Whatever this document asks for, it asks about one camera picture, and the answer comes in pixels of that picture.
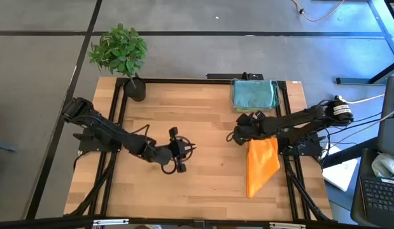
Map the black desk frame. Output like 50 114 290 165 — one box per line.
335 59 394 86

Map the black laptop keyboard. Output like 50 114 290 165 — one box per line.
351 148 394 228

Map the yellow floor cable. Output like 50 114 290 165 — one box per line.
291 0 346 23

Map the green artificial plant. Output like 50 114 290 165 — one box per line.
87 22 149 87

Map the dark grey floor object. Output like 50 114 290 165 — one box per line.
0 141 18 154

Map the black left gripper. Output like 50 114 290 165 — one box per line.
166 126 197 174

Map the orange microfiber towel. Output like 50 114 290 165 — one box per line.
246 137 281 199

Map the silver metal bracket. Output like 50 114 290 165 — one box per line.
92 218 130 227
268 221 307 229

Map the light blue microfiber towel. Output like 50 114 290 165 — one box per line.
232 79 276 109

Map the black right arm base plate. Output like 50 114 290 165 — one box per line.
278 132 327 158

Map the black plant pot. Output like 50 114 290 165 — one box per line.
123 77 147 102

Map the green microfiber towel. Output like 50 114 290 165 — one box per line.
234 106 274 113

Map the grey flat monitor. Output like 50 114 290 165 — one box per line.
376 75 394 160

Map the black bar behind table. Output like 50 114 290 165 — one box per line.
206 71 265 81

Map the black floor cable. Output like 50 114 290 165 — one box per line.
325 111 384 136

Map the pale crumpled cloth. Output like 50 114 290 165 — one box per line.
370 152 394 181

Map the white flat box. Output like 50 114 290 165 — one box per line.
321 144 359 193

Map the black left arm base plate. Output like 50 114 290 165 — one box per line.
73 126 124 153

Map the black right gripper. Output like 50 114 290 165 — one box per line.
232 113 267 147

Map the grey floor cable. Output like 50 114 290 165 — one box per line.
330 106 394 147

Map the clear plastic bin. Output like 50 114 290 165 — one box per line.
229 78 282 114

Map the white floor cable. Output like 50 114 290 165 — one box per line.
342 94 386 105

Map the black overhead crossbeam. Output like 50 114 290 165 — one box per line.
0 215 394 229

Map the black aluminium table frame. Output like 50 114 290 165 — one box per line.
64 77 337 223

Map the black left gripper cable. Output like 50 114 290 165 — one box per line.
160 135 194 176

